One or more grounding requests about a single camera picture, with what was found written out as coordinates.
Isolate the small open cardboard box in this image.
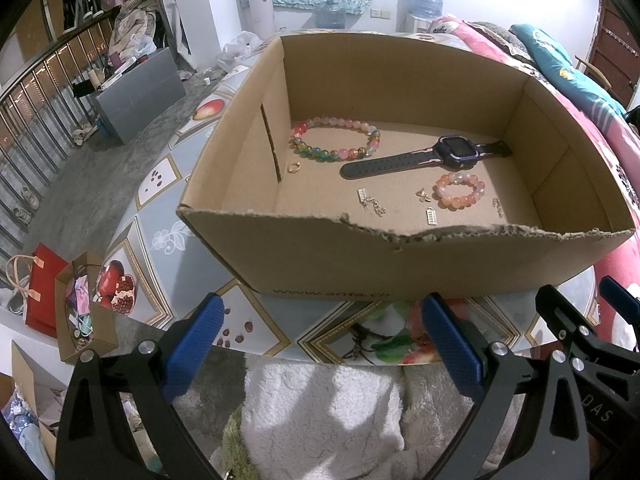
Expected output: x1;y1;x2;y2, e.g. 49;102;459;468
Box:
54;251;120;365

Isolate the open brown carton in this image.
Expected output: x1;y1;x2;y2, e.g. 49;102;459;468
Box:
0;340;68;480

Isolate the white upright panel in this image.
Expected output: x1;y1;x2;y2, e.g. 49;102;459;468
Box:
240;0;276;46

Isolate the silver bar charm with chain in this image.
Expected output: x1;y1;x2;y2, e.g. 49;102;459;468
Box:
356;188;388;218

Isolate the white plastic bag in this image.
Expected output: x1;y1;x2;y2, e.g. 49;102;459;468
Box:
216;31;271;73

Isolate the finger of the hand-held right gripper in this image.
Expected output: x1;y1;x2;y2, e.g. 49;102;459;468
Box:
534;284;601;356
599;275;640;322

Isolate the grey storage box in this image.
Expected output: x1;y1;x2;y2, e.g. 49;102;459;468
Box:
92;49;187;145

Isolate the brown wooden door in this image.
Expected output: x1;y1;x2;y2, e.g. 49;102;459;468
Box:
590;0;640;111

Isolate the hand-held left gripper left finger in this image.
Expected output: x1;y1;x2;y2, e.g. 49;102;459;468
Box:
55;293;224;480

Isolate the white fluffy cloth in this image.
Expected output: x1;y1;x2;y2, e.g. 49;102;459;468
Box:
207;360;501;480

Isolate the brown cardboard box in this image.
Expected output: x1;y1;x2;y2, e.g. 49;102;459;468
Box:
176;31;637;301

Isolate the pink bead bracelet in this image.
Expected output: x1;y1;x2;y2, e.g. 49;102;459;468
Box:
432;171;487;211

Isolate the red gift bag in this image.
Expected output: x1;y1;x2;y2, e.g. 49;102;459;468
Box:
6;242;71;338

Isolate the wooden chair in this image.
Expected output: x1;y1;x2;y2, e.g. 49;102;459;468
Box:
575;55;613;93

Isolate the blue water jug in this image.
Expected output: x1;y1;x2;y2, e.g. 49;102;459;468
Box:
314;0;347;30

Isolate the metal stair railing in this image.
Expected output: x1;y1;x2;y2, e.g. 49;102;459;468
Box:
0;7;121;281

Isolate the pile of clothes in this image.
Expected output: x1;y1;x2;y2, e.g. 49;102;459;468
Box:
107;0;166;56

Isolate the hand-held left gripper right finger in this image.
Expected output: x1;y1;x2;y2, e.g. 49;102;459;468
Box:
421;293;593;480

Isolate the green fuzzy cloth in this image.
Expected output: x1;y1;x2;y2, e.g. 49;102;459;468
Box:
220;410;248;480

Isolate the black smart watch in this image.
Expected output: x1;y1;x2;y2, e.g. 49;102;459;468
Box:
340;135;513;181

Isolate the multicolour bead bracelet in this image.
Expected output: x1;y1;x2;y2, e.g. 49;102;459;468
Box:
288;116;382;162

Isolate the white water dispenser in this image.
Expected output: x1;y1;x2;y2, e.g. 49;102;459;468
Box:
397;12;436;33

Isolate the teal pillow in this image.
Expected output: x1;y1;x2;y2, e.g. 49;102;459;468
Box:
510;22;628;121

